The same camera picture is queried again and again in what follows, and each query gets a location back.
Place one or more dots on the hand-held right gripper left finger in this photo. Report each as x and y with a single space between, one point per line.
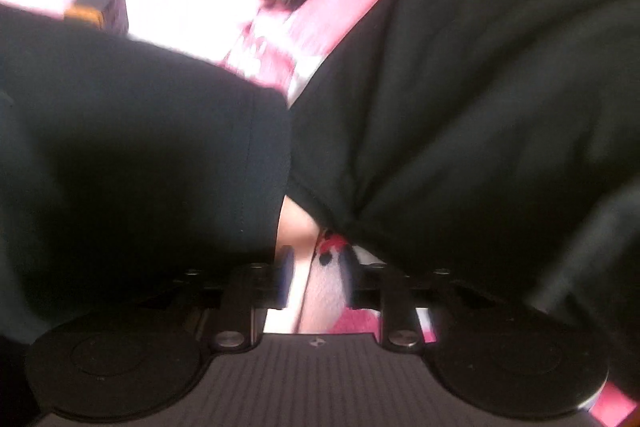
286 277

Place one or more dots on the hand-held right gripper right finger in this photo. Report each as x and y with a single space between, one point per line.
351 279

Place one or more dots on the black sweatshirt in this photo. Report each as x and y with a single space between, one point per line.
450 107

